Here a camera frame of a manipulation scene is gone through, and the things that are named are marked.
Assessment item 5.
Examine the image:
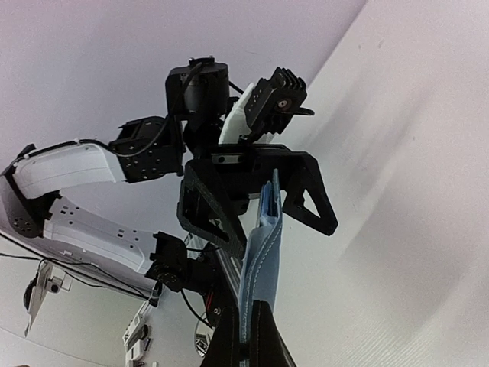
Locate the background camera stand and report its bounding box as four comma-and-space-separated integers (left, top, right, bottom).
23, 260, 73, 338

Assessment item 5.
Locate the blue card holder wallet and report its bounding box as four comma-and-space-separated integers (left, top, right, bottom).
238, 169, 283, 343

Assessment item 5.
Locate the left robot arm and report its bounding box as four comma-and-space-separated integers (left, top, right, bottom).
1, 57, 338, 306

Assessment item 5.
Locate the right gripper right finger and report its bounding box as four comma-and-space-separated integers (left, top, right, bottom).
251, 300, 296, 367

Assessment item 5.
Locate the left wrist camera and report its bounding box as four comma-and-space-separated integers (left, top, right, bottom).
217, 67, 316, 146

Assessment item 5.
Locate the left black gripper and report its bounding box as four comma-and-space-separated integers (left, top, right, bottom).
165, 57, 338, 260

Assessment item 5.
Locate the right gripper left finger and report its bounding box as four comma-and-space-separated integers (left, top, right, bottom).
200, 307, 241, 367

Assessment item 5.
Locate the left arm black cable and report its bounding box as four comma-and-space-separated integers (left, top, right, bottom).
0, 231, 157, 301

